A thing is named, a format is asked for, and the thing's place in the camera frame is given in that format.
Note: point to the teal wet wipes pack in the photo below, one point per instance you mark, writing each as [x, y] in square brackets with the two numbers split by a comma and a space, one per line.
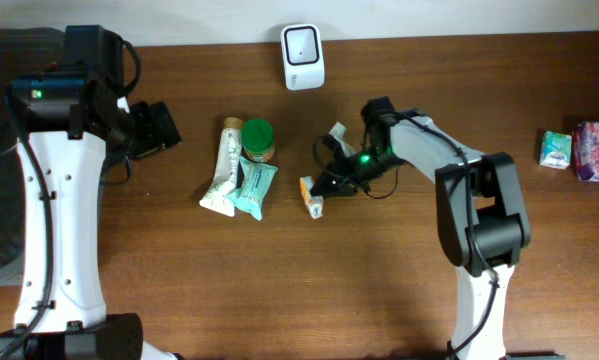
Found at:
[256, 182]

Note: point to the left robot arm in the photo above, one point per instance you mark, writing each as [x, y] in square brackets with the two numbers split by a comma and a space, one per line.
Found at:
[72, 124]

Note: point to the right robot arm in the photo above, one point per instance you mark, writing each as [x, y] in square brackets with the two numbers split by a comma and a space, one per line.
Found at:
[482, 221]

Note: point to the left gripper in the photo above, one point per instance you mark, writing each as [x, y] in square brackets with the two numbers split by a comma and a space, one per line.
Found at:
[159, 129]

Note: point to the red purple tissue pack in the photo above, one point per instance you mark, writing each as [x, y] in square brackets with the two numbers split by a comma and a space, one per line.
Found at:
[586, 151]

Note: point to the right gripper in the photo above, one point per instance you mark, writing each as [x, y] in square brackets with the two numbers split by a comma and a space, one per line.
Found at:
[346, 184]

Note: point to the small teal gum box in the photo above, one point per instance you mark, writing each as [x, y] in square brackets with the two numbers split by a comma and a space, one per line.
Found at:
[555, 150]

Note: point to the orange small tissue pack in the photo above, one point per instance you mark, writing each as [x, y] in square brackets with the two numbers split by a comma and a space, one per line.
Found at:
[313, 203]

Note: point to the green lid jar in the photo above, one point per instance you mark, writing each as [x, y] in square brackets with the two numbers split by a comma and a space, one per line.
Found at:
[258, 140]

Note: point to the white floral tube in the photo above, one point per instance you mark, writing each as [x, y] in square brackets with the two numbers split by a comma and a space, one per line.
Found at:
[226, 169]

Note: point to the white barcode scanner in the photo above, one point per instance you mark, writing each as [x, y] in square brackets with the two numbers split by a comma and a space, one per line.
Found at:
[303, 57]

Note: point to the grey plastic mesh basket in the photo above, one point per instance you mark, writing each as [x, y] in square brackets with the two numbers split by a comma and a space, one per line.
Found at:
[22, 51]

